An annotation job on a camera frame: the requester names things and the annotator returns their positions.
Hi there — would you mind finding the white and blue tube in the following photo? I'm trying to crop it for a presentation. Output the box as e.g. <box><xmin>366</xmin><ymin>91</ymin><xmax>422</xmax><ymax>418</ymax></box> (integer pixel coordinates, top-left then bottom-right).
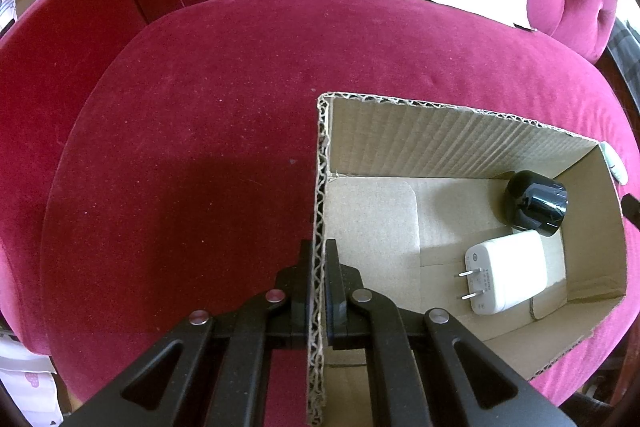
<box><xmin>599</xmin><ymin>141</ymin><xmax>629</xmax><ymax>186</ymax></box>

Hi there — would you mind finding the cardboard box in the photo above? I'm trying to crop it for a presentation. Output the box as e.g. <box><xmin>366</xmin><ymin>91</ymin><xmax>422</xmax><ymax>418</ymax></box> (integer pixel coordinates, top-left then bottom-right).
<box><xmin>307</xmin><ymin>92</ymin><xmax>639</xmax><ymax>425</ymax></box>

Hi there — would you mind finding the black tape roll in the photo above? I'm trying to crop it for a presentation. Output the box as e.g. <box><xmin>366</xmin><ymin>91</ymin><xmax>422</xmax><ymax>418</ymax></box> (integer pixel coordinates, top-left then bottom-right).
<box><xmin>502</xmin><ymin>170</ymin><xmax>568</xmax><ymax>237</ymax></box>

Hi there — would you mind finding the white wall charger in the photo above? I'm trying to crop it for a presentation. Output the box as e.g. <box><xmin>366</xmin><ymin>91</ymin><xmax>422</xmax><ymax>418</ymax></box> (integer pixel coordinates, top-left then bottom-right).
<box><xmin>458</xmin><ymin>231</ymin><xmax>548</xmax><ymax>315</ymax></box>

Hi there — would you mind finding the crimson velvet tufted armchair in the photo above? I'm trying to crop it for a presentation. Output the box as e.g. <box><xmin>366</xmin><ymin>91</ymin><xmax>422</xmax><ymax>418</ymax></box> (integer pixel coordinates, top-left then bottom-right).
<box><xmin>1</xmin><ymin>0</ymin><xmax>638</xmax><ymax>401</ymax></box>

